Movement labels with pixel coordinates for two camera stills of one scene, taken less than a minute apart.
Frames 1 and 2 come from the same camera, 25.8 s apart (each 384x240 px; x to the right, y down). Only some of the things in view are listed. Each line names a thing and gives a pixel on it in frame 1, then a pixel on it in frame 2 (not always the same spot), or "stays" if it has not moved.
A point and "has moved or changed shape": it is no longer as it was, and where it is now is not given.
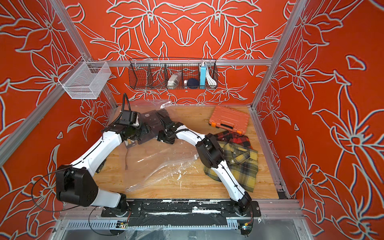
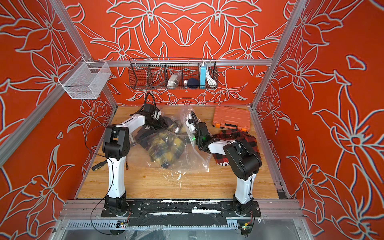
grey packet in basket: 174,79 stays
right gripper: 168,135 -> 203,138
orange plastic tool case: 229,119 stays
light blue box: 203,74 stays
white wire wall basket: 87,80 stays
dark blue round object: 193,83 stays
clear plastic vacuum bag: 153,162 has moved or changed shape
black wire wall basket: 173,73 stays
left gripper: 145,129 -> 161,124
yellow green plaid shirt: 242,161 has moved or changed shape
